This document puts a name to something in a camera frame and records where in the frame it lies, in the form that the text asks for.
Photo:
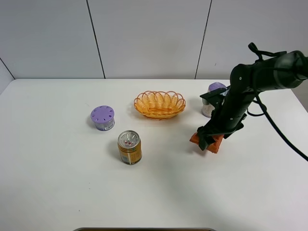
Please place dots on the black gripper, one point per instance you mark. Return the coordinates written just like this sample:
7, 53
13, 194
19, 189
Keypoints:
226, 118

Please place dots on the orange waffle slice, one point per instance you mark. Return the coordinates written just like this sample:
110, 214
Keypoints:
213, 147

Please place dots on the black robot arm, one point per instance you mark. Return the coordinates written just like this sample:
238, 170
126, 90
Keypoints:
284, 71

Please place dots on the orange wicker basket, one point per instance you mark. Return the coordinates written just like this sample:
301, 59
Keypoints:
159, 104

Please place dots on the purple capped white cylinder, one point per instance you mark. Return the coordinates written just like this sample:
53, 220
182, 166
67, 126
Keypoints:
207, 107

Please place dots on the gold beverage can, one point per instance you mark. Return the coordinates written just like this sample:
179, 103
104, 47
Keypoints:
129, 145

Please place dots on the purple lidded air freshener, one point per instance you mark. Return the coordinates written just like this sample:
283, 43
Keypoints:
103, 117

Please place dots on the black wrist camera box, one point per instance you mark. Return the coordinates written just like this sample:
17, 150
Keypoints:
215, 97

